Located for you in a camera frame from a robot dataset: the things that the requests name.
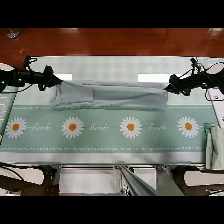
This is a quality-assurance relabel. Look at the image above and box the grey shirt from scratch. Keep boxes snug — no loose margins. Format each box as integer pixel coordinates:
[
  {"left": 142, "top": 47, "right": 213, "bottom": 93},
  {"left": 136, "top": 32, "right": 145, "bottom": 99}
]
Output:
[{"left": 50, "top": 79, "right": 169, "bottom": 111}]

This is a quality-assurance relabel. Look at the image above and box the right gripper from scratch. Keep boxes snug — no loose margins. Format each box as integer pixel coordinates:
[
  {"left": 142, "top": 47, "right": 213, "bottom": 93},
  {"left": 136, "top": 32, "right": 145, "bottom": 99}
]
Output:
[{"left": 163, "top": 73, "right": 190, "bottom": 97}]

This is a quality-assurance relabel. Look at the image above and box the pale green garment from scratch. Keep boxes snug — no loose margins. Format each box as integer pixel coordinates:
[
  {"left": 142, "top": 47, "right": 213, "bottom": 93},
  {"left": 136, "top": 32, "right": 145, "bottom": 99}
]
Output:
[{"left": 204, "top": 123, "right": 224, "bottom": 171}]

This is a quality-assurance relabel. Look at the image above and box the silver frame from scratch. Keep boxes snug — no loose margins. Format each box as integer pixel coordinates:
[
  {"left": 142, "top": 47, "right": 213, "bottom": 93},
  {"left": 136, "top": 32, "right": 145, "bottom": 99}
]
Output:
[{"left": 0, "top": 94, "right": 224, "bottom": 197}]

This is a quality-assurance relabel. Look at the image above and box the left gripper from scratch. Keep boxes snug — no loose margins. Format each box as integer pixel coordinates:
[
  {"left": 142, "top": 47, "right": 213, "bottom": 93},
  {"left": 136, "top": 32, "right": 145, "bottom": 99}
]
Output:
[{"left": 37, "top": 65, "right": 64, "bottom": 92}]

